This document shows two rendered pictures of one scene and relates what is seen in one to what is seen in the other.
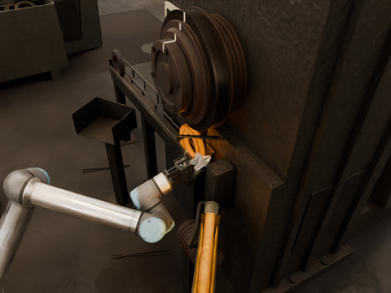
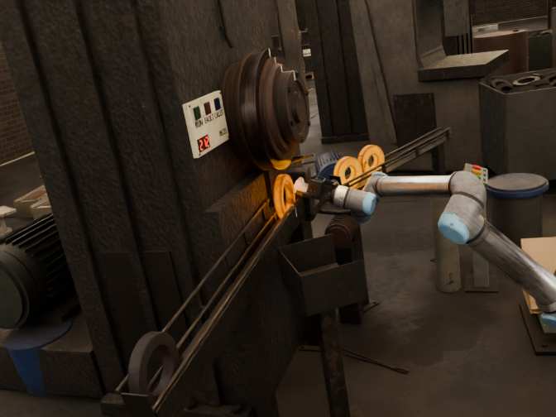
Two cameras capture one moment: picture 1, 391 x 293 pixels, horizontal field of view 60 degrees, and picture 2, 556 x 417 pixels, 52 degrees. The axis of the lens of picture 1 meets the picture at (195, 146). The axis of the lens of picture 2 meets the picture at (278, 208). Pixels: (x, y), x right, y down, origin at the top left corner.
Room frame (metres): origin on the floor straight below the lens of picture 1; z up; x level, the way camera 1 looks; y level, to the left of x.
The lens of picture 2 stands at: (2.67, 1.76, 1.46)
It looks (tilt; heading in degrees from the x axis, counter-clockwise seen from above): 18 degrees down; 231
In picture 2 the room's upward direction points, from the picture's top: 9 degrees counter-clockwise
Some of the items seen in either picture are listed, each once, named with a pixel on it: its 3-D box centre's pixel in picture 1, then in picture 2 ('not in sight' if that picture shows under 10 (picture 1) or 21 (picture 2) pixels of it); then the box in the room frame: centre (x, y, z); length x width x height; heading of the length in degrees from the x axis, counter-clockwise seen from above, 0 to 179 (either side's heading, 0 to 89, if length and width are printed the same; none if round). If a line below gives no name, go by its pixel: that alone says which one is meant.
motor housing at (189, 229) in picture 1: (198, 270); (347, 266); (0.87, -0.03, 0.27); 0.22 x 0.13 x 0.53; 29
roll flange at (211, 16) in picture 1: (210, 67); (251, 112); (1.26, -0.05, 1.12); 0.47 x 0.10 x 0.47; 29
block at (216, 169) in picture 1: (220, 186); (300, 194); (1.02, -0.11, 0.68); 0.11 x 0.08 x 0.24; 119
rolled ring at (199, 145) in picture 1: (191, 143); (285, 196); (1.22, 0.02, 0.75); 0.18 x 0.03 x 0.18; 30
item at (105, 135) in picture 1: (113, 161); (331, 348); (1.52, 0.49, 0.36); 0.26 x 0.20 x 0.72; 64
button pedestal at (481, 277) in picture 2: not in sight; (478, 228); (0.27, 0.33, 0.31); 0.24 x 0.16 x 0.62; 29
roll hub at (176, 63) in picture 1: (169, 77); (294, 107); (1.17, 0.10, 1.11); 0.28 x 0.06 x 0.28; 29
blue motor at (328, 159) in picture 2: not in sight; (333, 174); (-0.54, -1.44, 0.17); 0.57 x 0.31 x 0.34; 49
